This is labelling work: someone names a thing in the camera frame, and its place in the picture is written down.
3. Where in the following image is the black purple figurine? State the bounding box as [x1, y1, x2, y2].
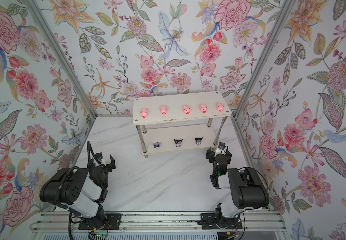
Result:
[194, 138, 203, 146]
[153, 142, 161, 149]
[174, 139, 183, 148]

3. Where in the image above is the pink pig toy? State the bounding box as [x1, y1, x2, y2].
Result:
[183, 105, 190, 115]
[160, 106, 168, 115]
[140, 109, 148, 119]
[216, 103, 224, 112]
[200, 104, 207, 114]

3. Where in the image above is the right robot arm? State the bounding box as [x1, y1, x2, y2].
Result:
[205, 143, 269, 220]

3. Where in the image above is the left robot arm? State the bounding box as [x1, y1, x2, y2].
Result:
[39, 157, 116, 222]

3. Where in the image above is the white two-tier shelf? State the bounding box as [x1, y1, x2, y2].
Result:
[133, 91, 232, 157]

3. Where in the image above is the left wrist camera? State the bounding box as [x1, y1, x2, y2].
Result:
[95, 153, 106, 165]

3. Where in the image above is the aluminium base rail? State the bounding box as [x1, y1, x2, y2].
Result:
[29, 211, 286, 233]

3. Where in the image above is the aluminium corner post left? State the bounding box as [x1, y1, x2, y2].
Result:
[23, 0, 98, 122]

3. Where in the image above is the aluminium corner post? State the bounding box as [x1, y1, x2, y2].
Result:
[23, 0, 98, 122]
[233, 0, 294, 121]

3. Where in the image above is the aluminium corner post right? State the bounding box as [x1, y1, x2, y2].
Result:
[233, 0, 294, 121]

